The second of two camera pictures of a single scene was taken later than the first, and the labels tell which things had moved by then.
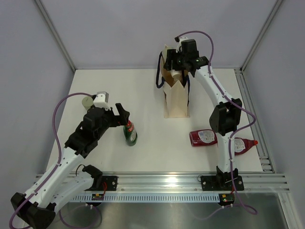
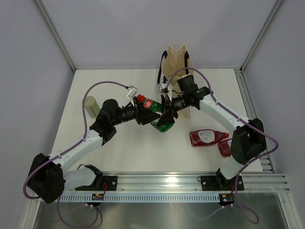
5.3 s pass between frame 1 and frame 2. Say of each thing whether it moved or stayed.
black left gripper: moved
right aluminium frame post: stayed
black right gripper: moved
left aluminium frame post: stayed
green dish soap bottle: moved
